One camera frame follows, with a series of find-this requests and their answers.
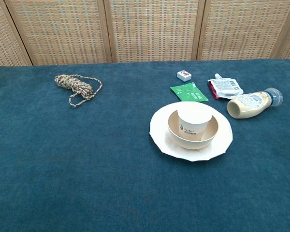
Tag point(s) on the small white paper cup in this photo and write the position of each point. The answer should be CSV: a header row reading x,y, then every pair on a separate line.
x,y
193,120

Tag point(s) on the beige bowl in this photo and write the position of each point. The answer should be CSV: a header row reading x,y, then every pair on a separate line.
x,y
183,143

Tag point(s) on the green tea sachet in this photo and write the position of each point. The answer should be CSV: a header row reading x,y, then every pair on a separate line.
x,y
188,93

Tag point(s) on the white mahjong tile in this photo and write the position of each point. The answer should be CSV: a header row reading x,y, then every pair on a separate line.
x,y
183,75

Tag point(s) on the blue table cloth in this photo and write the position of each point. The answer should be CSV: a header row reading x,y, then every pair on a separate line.
x,y
87,157

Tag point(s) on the cream scalloped plate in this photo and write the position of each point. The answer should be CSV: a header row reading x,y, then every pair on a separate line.
x,y
221,136

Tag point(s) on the white spouted drink pouch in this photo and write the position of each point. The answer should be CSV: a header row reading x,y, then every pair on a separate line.
x,y
226,87

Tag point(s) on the woven bamboo folding screen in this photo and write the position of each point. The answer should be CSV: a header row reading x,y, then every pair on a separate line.
x,y
147,29

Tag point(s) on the cream squeeze sauce bottle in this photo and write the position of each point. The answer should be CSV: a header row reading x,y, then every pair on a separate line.
x,y
249,104

